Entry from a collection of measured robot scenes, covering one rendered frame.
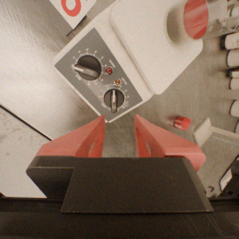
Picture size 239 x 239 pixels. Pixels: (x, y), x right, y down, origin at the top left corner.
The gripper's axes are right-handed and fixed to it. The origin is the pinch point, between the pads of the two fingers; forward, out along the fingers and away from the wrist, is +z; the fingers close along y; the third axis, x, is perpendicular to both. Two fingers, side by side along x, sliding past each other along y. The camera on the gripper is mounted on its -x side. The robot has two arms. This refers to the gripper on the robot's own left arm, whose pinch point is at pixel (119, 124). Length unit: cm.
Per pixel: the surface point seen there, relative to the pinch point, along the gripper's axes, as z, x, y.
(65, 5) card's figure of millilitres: 12.1, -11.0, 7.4
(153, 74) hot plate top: 6.9, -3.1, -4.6
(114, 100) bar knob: 5.6, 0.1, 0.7
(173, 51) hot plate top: 9.2, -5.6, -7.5
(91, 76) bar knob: 5.7, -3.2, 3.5
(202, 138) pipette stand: 20.3, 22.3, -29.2
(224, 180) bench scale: 22, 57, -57
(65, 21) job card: 12.4, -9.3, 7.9
